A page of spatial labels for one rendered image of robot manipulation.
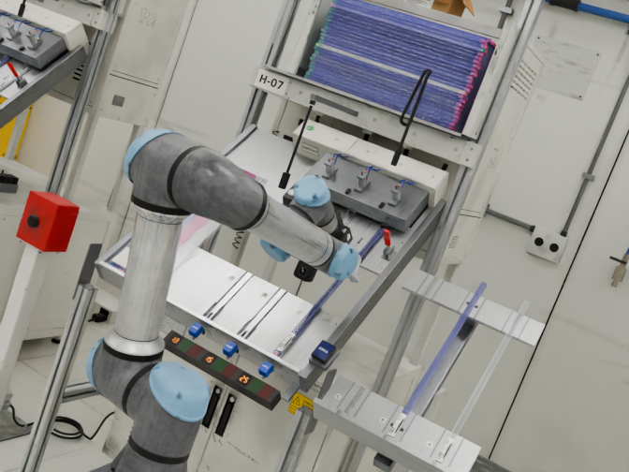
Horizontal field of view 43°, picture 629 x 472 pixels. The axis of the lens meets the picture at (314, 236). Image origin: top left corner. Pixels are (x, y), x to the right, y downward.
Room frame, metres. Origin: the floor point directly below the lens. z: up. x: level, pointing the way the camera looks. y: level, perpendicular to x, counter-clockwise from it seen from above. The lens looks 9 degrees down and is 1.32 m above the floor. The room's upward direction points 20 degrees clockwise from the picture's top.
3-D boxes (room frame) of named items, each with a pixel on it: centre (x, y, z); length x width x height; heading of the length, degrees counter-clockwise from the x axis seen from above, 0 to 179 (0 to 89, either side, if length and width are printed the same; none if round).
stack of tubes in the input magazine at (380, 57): (2.38, -0.05, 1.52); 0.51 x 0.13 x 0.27; 65
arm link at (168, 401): (1.39, 0.14, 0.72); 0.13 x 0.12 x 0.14; 54
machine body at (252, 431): (2.52, -0.05, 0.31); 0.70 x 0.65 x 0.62; 65
